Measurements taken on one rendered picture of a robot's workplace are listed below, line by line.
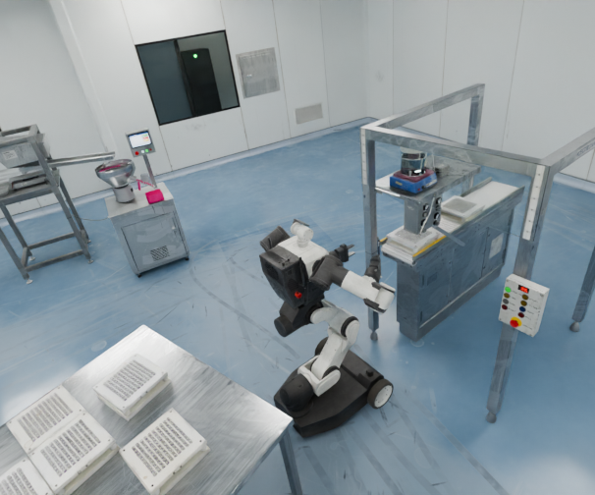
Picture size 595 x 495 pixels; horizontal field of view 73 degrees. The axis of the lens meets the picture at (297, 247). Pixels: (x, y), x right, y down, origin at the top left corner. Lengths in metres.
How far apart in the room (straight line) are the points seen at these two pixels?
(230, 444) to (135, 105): 5.78
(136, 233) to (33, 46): 3.30
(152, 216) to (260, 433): 2.96
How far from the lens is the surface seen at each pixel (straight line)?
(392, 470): 2.67
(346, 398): 2.73
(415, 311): 3.06
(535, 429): 2.98
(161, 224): 4.37
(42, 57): 6.81
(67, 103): 6.86
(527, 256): 2.08
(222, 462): 1.78
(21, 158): 4.96
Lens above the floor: 2.34
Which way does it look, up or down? 32 degrees down
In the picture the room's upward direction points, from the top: 8 degrees counter-clockwise
